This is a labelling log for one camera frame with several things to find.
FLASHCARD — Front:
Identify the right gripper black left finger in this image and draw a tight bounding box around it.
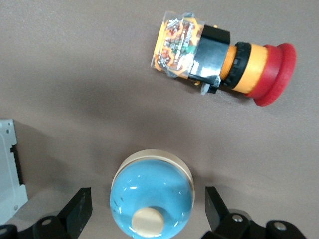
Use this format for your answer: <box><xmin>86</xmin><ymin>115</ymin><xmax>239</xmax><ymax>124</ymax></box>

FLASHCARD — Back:
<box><xmin>0</xmin><ymin>187</ymin><xmax>93</xmax><ymax>239</ymax></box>

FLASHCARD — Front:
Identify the orange emergency stop button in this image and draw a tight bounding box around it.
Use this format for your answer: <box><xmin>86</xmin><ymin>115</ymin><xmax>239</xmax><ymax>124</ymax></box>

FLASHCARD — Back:
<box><xmin>150</xmin><ymin>10</ymin><xmax>297</xmax><ymax>107</ymax></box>

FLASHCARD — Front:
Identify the white red circuit breaker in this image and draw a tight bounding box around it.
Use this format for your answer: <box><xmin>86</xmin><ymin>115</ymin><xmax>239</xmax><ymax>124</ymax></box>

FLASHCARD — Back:
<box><xmin>0</xmin><ymin>119</ymin><xmax>29</xmax><ymax>225</ymax></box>

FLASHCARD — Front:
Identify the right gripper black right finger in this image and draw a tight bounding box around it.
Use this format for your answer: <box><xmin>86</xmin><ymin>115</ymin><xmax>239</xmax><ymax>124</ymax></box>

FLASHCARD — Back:
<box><xmin>199</xmin><ymin>186</ymin><xmax>308</xmax><ymax>239</ymax></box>

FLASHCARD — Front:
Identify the blue dome call bell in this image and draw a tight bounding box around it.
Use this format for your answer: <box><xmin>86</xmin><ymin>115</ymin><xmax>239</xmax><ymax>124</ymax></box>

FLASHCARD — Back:
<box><xmin>109</xmin><ymin>148</ymin><xmax>194</xmax><ymax>239</ymax></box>

